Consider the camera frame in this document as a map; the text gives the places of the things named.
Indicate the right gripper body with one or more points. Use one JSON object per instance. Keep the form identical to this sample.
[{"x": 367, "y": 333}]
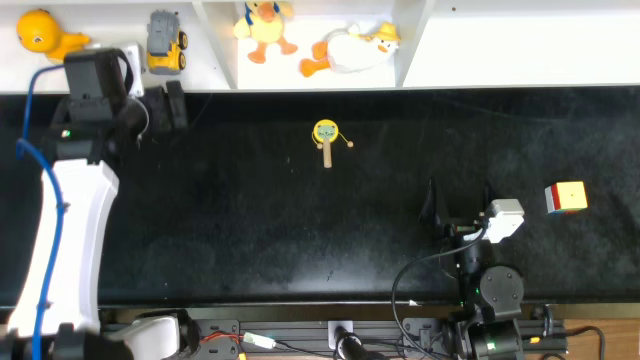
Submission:
[{"x": 462, "y": 230}]

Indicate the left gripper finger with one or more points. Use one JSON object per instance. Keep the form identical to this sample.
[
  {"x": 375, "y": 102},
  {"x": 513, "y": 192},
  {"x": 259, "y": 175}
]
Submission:
[
  {"x": 156, "y": 110},
  {"x": 177, "y": 105}
]

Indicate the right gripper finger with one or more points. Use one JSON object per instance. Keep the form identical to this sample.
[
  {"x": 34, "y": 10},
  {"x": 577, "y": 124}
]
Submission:
[
  {"x": 488, "y": 197},
  {"x": 432, "y": 210}
]

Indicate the grey and yellow toy truck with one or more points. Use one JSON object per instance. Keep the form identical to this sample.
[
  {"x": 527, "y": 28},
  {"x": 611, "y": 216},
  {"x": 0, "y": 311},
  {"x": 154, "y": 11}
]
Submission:
[{"x": 165, "y": 45}]

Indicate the yellow rubber duck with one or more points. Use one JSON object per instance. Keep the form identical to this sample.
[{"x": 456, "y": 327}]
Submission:
[{"x": 40, "y": 32}]

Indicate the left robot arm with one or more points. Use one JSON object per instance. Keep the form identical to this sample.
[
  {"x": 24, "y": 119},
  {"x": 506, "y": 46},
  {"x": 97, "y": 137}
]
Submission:
[{"x": 80, "y": 225}]

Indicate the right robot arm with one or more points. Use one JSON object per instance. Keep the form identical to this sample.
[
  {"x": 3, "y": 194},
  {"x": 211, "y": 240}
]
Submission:
[{"x": 500, "y": 290}]

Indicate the many-coloured puzzle cube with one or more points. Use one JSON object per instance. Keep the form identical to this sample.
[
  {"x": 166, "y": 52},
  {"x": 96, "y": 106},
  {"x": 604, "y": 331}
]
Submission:
[{"x": 569, "y": 196}]

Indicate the yellow plush duck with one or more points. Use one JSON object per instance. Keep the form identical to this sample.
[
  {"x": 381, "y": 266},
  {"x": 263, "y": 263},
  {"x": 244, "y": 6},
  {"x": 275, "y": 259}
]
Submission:
[{"x": 267, "y": 30}]

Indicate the yellow rattle drum toy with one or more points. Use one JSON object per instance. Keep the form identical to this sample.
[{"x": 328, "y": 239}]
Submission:
[{"x": 326, "y": 132}]

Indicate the white shelf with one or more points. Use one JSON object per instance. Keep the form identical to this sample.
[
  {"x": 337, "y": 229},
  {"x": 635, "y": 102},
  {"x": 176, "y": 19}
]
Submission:
[{"x": 500, "y": 50}]

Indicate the white plush goose with hat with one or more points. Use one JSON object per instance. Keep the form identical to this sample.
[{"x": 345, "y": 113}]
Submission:
[{"x": 352, "y": 52}]

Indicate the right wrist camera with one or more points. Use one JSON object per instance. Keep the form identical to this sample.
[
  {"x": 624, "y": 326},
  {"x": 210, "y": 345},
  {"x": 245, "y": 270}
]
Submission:
[{"x": 505, "y": 215}]

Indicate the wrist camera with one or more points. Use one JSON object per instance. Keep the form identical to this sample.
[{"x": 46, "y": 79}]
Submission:
[
  {"x": 505, "y": 215},
  {"x": 136, "y": 65}
]

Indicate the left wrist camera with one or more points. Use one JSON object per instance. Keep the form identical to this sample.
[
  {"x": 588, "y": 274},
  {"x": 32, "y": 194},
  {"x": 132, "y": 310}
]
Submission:
[{"x": 136, "y": 65}]

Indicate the mounting rail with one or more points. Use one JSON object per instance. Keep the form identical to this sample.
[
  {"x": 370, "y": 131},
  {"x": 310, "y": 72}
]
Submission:
[{"x": 300, "y": 332}]

